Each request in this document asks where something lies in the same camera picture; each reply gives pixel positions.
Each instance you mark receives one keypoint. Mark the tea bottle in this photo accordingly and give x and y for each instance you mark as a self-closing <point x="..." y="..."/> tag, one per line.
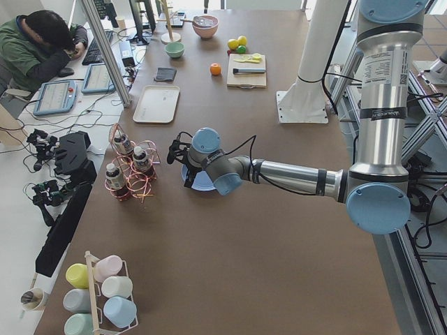
<point x="142" y="162"/>
<point x="116" y="182"/>
<point x="121" y="142"/>

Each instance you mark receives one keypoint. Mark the yellow plastic knife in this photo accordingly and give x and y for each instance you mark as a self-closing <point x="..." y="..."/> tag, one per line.
<point x="248" y="60"/>

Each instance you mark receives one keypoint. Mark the aluminium frame post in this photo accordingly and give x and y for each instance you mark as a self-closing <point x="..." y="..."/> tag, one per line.
<point x="106" y="50"/>

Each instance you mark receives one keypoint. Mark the yellow lemon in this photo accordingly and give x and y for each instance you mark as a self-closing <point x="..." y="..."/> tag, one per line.
<point x="242" y="40"/>
<point x="233" y="44"/>

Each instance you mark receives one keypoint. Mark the grey cup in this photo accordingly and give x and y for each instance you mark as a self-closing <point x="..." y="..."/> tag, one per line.
<point x="77" y="301"/>

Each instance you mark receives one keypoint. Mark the pink bowl with ice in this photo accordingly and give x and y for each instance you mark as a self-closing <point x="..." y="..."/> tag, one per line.
<point x="205" y="26"/>

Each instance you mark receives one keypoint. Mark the steel muddler black tip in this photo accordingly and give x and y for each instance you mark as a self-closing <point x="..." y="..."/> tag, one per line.
<point x="248" y="71"/>

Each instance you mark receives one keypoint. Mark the blue cup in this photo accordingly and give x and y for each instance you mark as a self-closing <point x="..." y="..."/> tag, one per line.
<point x="120" y="311"/>

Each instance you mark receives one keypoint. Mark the yellow lemon far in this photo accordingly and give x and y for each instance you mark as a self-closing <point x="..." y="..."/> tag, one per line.
<point x="242" y="40"/>

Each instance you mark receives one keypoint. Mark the black keyboard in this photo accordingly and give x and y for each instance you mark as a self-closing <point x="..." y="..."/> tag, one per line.
<point x="93" y="54"/>

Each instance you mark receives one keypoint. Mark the teach pendant far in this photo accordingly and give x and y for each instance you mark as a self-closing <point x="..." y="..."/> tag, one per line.
<point x="97" y="80"/>

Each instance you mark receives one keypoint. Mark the wooden cutting board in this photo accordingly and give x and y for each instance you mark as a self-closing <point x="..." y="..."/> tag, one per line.
<point x="246" y="81"/>

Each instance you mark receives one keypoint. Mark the yellow cup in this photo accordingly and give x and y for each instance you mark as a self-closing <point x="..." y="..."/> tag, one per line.
<point x="77" y="276"/>

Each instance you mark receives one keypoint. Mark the teach pendant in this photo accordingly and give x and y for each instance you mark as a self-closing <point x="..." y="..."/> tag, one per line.
<point x="56" y="97"/>
<point x="97" y="80"/>

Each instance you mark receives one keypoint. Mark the green lime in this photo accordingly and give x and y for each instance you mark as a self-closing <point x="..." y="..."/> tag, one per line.
<point x="241" y="49"/>

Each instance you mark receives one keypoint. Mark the cream rabbit tray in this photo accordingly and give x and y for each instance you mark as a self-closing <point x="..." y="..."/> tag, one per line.
<point x="157" y="104"/>

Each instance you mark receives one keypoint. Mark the white cup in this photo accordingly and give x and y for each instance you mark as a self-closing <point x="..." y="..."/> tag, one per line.
<point x="121" y="286"/>

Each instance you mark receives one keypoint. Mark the orange fruit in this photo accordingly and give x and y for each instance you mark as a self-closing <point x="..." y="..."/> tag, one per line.
<point x="215" y="69"/>

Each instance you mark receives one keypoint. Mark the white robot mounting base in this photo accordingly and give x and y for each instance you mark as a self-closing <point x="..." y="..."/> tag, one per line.
<point x="304" y="102"/>

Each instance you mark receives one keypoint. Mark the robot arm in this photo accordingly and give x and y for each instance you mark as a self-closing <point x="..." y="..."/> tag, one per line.
<point x="374" y="187"/>

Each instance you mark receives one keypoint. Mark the tea bottle lower middle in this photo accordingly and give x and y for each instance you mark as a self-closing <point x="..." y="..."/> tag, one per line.
<point x="121" y="142"/>

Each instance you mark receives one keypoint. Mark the grey folded cloth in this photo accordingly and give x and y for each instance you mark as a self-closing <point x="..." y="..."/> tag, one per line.
<point x="165" y="74"/>

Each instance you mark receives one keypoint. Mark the green bowl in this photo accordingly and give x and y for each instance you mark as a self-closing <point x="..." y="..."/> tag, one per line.
<point x="174" y="49"/>

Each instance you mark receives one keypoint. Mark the copper wire bottle rack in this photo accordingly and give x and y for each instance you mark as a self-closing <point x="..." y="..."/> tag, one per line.
<point x="138" y="183"/>

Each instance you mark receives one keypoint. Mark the teach pendant near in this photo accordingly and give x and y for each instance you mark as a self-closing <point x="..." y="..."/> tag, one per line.
<point x="56" y="97"/>

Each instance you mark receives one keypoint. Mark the tea bottle upper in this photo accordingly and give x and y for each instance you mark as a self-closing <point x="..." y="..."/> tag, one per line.
<point x="142" y="162"/>

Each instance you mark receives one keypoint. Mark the pink cup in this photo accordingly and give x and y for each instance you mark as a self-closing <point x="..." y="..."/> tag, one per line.
<point x="106" y="267"/>

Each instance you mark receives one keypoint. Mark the yellow lemon near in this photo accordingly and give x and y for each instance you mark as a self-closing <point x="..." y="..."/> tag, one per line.
<point x="233" y="44"/>

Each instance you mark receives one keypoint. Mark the tea bottle lower outer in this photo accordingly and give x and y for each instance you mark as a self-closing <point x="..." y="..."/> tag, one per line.
<point x="116" y="182"/>

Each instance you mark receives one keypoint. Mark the blue plate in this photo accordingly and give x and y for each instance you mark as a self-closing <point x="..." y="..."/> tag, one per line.
<point x="202" y="182"/>

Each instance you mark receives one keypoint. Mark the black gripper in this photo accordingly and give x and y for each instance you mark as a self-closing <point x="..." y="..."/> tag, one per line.
<point x="192" y="168"/>

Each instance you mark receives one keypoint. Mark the person in green shirt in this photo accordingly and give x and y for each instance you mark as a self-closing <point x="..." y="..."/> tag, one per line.
<point x="35" y="48"/>

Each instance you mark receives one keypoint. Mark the paper cup with tools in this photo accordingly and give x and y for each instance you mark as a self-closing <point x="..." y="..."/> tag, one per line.
<point x="34" y="299"/>

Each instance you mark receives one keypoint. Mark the thick lemon half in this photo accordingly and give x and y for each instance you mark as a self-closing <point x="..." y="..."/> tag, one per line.
<point x="256" y="56"/>

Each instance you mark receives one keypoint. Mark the green cup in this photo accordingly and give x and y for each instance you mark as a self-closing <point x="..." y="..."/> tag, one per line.
<point x="79" y="324"/>

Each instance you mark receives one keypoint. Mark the wooden stand round base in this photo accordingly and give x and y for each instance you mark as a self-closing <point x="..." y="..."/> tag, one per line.
<point x="170" y="36"/>

